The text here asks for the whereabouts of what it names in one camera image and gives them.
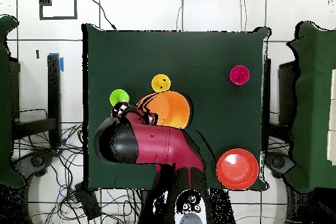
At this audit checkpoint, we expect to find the large orange bowl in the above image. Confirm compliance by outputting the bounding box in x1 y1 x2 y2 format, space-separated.
136 90 192 129

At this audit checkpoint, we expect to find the yellow cup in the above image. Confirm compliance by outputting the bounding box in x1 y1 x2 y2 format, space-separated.
151 74 172 93

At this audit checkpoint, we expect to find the lime green cup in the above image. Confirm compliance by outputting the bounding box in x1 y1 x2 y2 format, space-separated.
109 89 131 107

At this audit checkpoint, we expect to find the dark green tablecloth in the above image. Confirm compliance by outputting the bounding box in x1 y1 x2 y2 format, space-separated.
81 23 271 191

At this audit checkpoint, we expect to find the red-pink cup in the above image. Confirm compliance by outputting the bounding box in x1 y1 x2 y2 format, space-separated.
229 65 251 86

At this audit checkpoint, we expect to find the red-orange bowl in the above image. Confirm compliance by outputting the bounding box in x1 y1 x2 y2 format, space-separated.
215 148 260 190

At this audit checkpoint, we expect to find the blue tape strip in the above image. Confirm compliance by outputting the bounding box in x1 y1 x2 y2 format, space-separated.
49 52 64 72

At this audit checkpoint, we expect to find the black floor box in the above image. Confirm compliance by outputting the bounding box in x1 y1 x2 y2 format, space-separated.
73 181 102 221

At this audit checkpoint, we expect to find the black chair base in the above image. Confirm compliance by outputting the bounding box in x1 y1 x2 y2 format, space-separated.
264 151 296 180
11 148 56 183

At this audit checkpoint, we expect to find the green cloth side table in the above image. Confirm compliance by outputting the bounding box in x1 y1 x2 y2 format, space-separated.
0 14 25 189
287 21 336 193

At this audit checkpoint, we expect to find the black cable with plug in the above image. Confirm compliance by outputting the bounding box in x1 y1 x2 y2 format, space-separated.
87 0 117 31

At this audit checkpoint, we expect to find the black metal frame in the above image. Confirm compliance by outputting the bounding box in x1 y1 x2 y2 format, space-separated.
10 53 62 148
262 58 299 154

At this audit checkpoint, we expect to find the thin grey cable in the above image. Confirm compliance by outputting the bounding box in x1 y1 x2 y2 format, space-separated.
239 0 247 32

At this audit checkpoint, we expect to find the tangle of cables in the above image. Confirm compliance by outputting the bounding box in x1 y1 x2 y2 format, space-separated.
11 108 142 224

